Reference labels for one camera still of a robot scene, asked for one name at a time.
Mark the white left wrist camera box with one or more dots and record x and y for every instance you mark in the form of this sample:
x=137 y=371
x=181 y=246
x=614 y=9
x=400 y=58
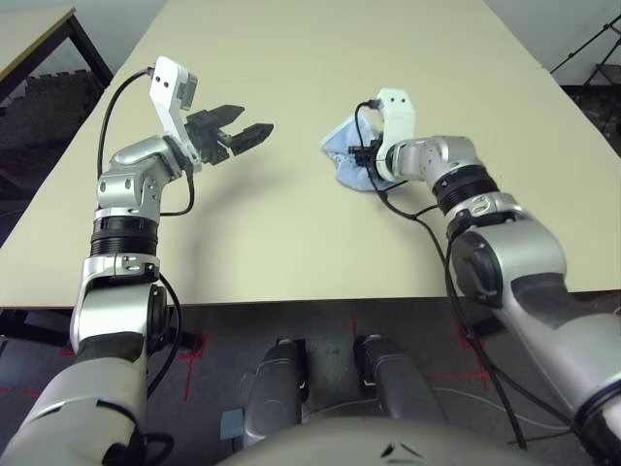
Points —
x=167 y=97

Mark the black foam floor mat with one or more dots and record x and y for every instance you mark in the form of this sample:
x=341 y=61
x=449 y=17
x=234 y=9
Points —
x=601 y=116
x=34 y=126

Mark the grey robot leg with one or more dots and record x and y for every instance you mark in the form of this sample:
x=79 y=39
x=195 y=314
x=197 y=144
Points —
x=274 y=388
x=393 y=374

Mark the grey left robot leg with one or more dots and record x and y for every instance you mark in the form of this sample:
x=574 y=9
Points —
x=274 y=388

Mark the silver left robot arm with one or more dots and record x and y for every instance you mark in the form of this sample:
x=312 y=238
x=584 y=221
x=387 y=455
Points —
x=126 y=189

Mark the grey right robot leg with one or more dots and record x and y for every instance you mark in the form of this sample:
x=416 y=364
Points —
x=393 y=374

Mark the small blue and yellow object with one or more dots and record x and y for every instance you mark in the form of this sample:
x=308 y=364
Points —
x=232 y=423

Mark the light blue fluffy rag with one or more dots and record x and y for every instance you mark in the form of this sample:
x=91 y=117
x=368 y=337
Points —
x=342 y=141

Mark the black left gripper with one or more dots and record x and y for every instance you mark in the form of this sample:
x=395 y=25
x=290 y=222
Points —
x=208 y=141

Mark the side table with black frame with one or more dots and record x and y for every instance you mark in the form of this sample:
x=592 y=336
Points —
x=29 y=43

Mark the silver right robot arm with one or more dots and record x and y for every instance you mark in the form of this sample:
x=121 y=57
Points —
x=524 y=252

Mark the black tripod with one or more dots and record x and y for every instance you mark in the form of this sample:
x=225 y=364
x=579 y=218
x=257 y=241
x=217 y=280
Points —
x=598 y=73

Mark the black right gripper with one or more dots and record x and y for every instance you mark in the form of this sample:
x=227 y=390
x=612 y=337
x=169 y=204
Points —
x=366 y=154

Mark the grey robot torso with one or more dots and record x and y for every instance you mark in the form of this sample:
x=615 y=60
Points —
x=378 y=444

